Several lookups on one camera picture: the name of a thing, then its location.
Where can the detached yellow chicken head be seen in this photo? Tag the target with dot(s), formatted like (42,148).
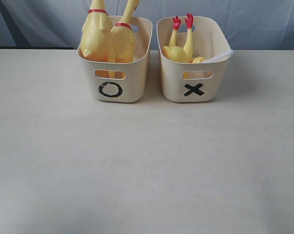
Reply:
(217,58)

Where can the headless yellow rubber chicken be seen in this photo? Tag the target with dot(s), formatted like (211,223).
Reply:
(174,52)

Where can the grey backdrop curtain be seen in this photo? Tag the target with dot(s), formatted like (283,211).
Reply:
(247,24)

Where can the large yellow rubber chicken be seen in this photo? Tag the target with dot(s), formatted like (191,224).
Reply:
(96,40)

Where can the cream bin marked X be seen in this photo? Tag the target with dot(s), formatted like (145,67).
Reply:
(192,82)

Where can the cream bin marked O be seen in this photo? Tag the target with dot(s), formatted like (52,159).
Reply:
(121,82)

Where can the yellow rubber chicken with head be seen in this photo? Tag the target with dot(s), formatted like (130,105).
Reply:
(123,36)

